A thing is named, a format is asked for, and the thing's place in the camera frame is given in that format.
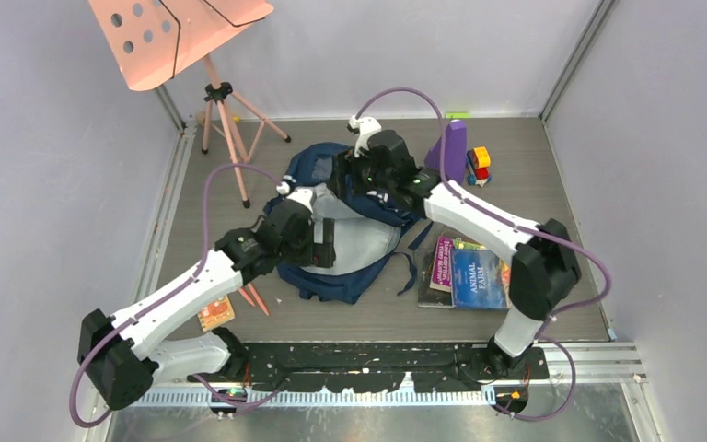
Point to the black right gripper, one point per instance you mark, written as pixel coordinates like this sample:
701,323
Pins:
353,165

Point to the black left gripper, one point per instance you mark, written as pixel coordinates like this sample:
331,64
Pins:
316,253

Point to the navy blue backpack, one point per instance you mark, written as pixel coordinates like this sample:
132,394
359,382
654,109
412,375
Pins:
367,230

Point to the Animal Farm book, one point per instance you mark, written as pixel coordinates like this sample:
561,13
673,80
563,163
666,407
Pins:
479,280

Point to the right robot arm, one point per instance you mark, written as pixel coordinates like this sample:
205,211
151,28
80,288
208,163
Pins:
543,265

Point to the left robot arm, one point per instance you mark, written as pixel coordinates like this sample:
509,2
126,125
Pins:
126,353

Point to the orange pen right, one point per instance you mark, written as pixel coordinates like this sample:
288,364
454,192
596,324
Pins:
257,297

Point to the orange pen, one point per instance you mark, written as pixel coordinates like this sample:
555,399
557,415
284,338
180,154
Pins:
257,297
246,296

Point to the orange pen left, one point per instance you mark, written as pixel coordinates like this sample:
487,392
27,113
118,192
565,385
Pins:
246,296

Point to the purple metronome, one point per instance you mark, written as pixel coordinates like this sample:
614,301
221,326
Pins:
455,153

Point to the toy block car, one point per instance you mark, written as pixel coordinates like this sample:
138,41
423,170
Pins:
478,163

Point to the orange spiral notepad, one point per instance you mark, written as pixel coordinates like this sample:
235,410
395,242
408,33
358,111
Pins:
216,314

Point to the purple cover book bottom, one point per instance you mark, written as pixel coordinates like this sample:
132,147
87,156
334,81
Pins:
428,297

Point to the pink music stand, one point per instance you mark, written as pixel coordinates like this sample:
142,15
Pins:
153,41

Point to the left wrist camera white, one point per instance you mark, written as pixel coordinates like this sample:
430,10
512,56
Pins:
300,194

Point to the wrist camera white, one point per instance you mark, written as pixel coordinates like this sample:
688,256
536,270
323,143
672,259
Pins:
300,194
364,128

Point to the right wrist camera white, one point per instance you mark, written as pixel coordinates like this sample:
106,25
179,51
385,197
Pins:
364,128

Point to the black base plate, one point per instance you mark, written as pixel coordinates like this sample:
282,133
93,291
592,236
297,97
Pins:
373,367

